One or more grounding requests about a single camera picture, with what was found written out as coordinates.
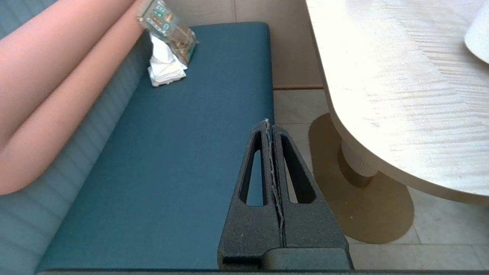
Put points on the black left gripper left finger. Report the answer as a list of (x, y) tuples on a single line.
[(248, 229)]

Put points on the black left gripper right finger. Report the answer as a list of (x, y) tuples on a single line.
[(313, 229)]

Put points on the dark blue seat cushion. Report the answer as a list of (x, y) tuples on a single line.
[(172, 133)]

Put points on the crumpled white tissue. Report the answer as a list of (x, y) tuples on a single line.
[(164, 68)]

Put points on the pink bolster cushion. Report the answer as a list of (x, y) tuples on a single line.
[(57, 49), (57, 133)]

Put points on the green snack packet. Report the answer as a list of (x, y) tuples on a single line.
[(168, 26)]

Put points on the grey-green ribbed bench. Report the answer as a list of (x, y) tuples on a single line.
[(23, 236)]

